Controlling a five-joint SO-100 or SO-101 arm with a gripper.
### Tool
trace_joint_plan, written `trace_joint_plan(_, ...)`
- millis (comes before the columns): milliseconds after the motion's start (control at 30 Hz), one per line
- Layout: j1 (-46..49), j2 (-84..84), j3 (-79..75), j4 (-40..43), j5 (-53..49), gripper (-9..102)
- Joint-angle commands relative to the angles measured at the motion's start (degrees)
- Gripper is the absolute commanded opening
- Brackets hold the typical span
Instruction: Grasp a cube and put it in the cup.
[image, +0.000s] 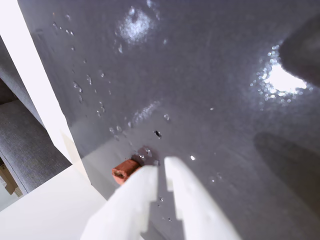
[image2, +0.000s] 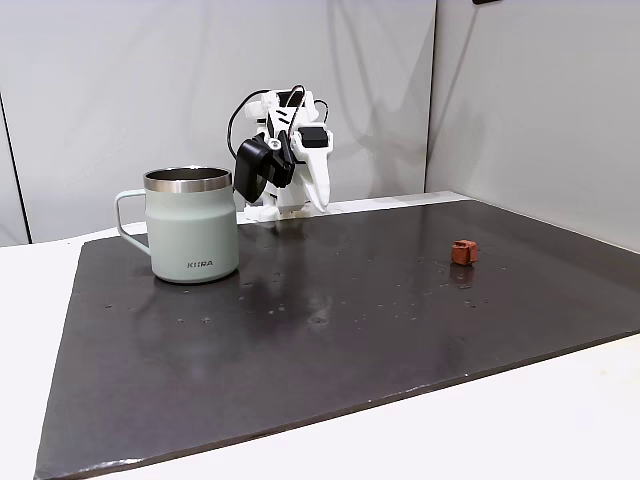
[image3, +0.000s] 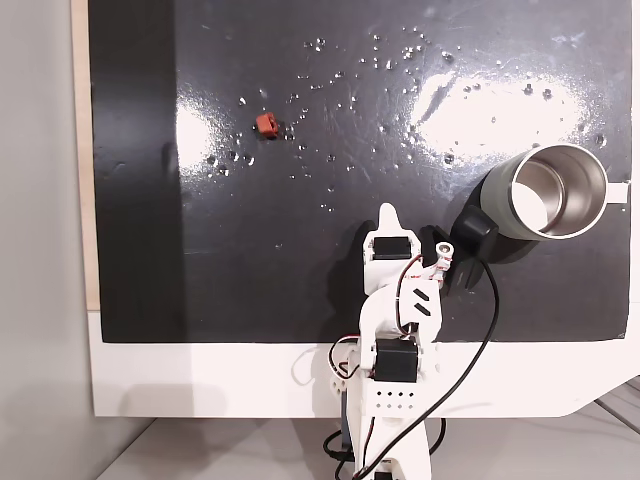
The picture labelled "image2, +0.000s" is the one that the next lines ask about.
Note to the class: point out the dark grey table mat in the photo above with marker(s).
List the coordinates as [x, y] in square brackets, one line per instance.
[310, 340]

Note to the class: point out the pale green metal mug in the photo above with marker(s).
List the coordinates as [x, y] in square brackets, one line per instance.
[192, 235]

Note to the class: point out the red cube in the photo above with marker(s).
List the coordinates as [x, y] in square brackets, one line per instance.
[464, 252]

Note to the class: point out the black object on wall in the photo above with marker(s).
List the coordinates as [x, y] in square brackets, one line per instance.
[486, 2]

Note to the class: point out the black oval camera box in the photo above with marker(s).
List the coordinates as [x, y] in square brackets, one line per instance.
[252, 170]

